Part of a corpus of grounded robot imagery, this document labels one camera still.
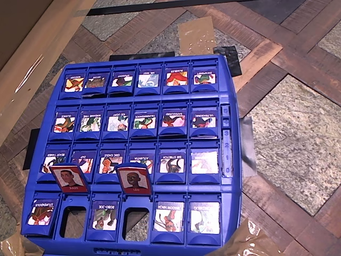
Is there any orange-white card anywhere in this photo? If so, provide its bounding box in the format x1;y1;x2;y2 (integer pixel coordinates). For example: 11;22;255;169
163;63;190;94

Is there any white card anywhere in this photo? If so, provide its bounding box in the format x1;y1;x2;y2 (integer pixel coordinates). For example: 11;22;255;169
134;65;163;96

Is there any glossy dark tape strip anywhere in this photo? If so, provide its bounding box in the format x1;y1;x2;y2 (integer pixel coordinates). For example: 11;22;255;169
239;116;258;178

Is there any flat brown packing tape patch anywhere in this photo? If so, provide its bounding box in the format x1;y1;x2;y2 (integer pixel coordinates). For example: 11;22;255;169
177;16;217;57

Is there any blue Guess Who game board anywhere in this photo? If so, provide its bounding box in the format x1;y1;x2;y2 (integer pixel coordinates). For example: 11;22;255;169
20;54;243;256

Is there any long thin black tape strip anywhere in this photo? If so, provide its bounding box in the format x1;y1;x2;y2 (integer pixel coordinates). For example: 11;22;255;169
86;0;256;17

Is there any crumpled brown packing tape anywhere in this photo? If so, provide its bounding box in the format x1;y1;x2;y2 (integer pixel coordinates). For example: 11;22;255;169
206;218;287;256
0;233;45;256

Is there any brown cardboard box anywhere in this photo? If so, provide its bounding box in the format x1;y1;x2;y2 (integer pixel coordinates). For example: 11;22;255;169
0;0;97;147

